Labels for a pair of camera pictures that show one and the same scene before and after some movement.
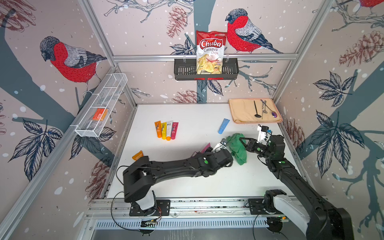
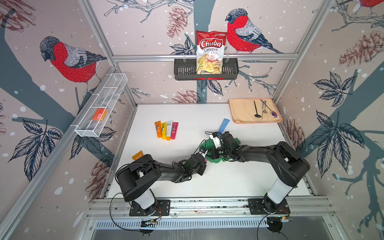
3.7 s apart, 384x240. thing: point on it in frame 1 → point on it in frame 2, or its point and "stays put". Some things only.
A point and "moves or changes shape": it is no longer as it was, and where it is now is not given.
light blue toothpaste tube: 223,125 stays put
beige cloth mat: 254,110 stays put
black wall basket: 186,69 stays put
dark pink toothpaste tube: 174,129 stays put
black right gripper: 251,145 → 212,153
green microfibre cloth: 238,149 moves or changes shape
